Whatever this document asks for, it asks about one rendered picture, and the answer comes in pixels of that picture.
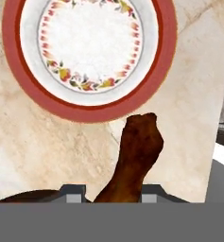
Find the dark brown plate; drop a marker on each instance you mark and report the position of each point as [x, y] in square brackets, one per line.
[28, 196]

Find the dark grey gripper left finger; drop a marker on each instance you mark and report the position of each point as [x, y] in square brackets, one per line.
[73, 193]

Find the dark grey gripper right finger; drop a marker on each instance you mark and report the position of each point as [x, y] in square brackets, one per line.
[151, 193]

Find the brown chicken drumstick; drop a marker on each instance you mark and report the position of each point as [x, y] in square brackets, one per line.
[138, 151]

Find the red rimmed floral plate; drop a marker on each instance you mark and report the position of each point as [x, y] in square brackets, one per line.
[89, 53]

